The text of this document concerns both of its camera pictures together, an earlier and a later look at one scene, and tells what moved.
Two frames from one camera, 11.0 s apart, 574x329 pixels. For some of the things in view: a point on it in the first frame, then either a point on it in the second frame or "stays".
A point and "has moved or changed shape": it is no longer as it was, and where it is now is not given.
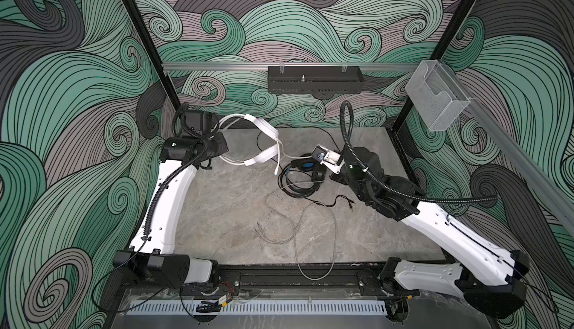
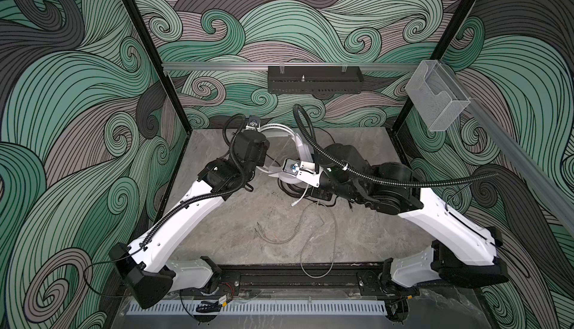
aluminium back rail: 187,66 stays
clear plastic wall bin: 436,95 stays
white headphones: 272,131 has moved or changed shape
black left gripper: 221,146 to 261,155
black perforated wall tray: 315,79 stays
